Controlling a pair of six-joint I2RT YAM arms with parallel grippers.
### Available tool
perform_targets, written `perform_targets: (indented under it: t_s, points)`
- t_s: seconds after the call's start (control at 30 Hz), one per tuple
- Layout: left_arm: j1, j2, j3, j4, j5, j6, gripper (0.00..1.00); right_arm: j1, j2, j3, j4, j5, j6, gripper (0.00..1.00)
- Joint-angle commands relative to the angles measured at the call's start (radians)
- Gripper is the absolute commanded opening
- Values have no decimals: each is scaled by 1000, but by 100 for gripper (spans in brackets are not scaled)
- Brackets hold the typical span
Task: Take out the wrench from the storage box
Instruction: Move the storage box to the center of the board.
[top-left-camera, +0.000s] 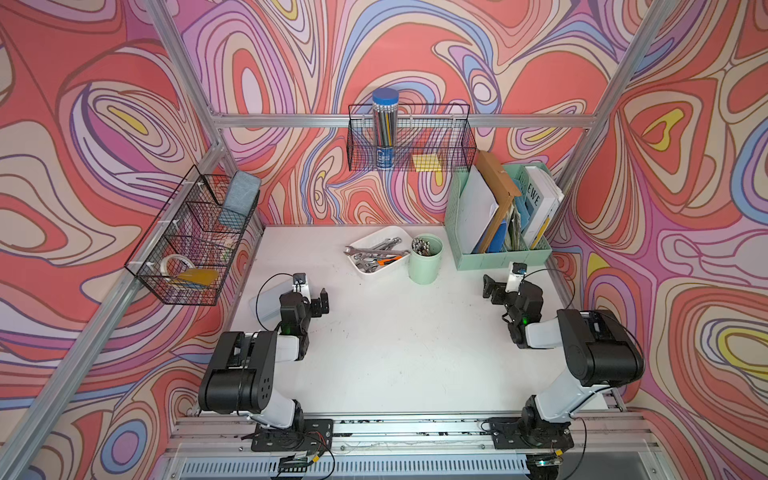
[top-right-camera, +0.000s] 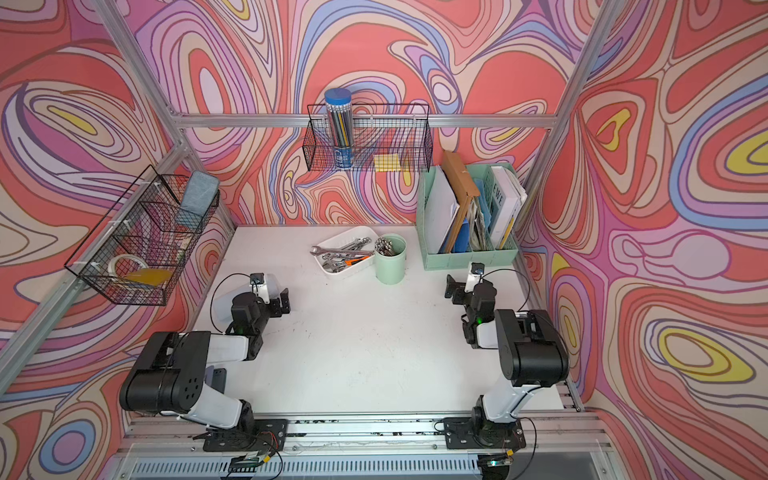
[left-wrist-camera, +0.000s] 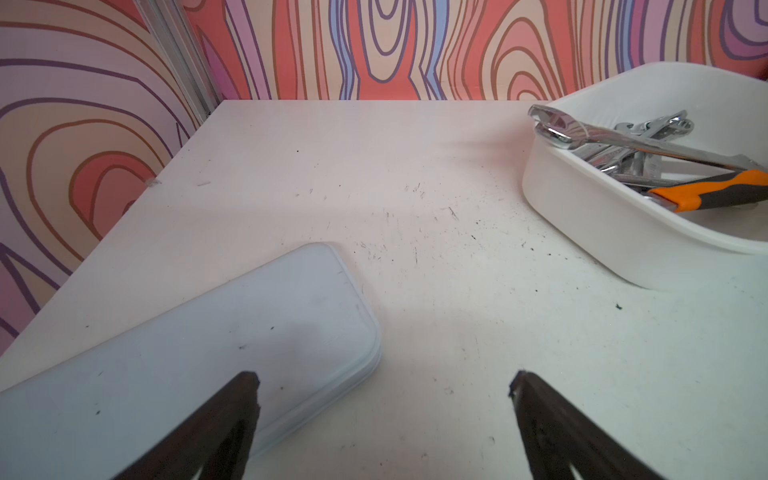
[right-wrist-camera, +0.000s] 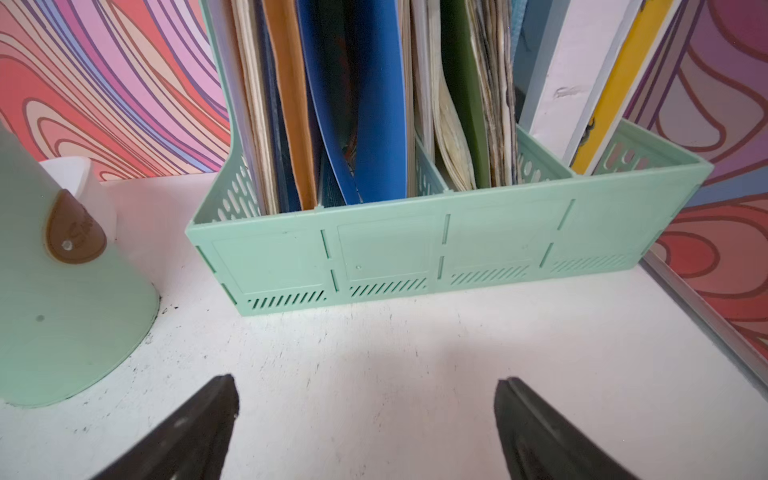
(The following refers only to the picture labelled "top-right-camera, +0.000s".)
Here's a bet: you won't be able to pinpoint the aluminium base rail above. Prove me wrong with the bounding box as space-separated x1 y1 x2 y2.
102 411 629 479

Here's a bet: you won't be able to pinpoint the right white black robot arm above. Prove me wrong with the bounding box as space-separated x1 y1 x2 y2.
441 274 569 452

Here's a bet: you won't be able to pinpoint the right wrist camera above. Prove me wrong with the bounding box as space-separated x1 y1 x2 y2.
465 262 485 293

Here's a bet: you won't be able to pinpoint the white plastic storage box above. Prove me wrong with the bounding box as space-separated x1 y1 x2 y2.
310 226 379 279

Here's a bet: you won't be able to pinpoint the black wire basket wall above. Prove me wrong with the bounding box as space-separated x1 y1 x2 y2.
65 166 220 306
302 102 434 173

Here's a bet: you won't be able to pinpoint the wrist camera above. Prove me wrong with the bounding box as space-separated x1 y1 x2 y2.
465 262 485 293
249 273 270 304

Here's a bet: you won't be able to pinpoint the large silver combination wrench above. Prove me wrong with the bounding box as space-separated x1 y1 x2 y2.
310 237 371 256

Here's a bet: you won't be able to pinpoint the drill bits in cup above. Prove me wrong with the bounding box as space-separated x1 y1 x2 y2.
375 237 398 257

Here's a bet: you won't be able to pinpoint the white paper folder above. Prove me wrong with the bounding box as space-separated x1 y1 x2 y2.
424 167 459 254

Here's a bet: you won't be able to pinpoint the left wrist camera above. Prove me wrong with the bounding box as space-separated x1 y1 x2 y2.
249 273 270 304

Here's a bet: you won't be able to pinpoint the black wire basket back wall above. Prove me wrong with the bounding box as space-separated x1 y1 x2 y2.
302 102 434 173

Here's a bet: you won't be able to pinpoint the brown cardboard folder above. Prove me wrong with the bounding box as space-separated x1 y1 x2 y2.
441 151 480 253

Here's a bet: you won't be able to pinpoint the grey sponge block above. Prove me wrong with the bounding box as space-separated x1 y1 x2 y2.
180 171 220 216

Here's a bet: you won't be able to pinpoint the green file organizer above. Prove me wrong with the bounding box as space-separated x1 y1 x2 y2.
416 167 519 271

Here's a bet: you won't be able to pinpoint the blue lid pencil tube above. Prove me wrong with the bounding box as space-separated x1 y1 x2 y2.
324 88 354 169

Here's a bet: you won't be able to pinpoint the green cup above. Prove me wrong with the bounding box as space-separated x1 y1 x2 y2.
374 234 407 285

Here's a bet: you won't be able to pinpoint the white book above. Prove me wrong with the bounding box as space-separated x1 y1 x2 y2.
489 166 528 249

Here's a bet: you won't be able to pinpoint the yellow sticky notes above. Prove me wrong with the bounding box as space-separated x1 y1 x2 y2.
373 153 402 173

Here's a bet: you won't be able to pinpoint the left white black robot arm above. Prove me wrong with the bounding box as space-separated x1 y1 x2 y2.
119 289 291 456

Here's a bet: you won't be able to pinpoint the black wire basket left wall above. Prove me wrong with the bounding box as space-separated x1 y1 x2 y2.
65 166 220 306

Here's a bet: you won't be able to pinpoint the clear tape roll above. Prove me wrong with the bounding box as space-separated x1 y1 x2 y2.
107 254 148 277

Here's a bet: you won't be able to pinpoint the orange handle adjustable wrench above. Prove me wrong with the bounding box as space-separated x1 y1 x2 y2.
334 255 371 269

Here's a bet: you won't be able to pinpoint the yellow pad in basket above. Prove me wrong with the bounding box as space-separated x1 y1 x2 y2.
123 268 173 287

